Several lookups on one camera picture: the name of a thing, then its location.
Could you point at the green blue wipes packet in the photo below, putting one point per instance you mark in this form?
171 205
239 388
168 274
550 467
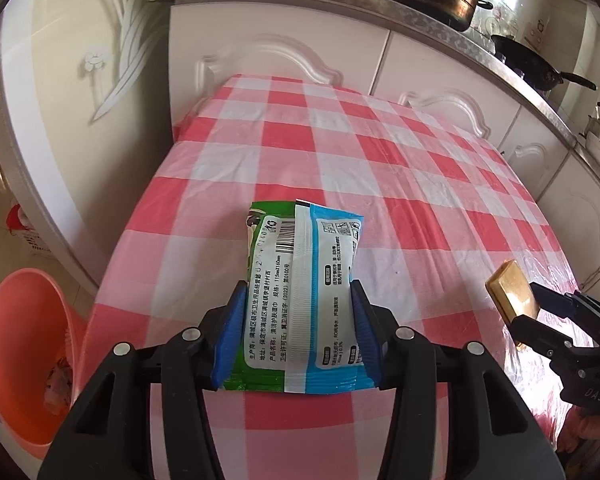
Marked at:
299 334

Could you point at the white kitchen cabinet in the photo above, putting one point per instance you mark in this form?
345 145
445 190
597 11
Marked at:
457 81

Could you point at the steel countertop edge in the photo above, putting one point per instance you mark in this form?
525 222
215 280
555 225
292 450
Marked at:
380 5

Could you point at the tan paper packet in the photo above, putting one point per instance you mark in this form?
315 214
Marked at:
511 293

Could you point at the red white checkered tablecloth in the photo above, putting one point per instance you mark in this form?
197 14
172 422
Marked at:
427 209

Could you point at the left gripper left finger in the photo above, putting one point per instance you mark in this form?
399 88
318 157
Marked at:
106 434

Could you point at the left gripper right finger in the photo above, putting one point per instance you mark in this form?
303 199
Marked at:
492 432

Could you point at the black frying pan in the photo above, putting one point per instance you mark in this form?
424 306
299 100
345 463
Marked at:
533 69

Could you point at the white laundry basket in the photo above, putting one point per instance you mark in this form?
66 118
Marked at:
20 226

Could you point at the pink plastic trash bucket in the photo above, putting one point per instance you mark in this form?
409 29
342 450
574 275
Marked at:
41 337

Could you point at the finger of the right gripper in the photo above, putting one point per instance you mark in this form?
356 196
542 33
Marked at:
562 305
541 338

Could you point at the person right hand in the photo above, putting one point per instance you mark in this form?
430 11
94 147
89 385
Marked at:
577 427

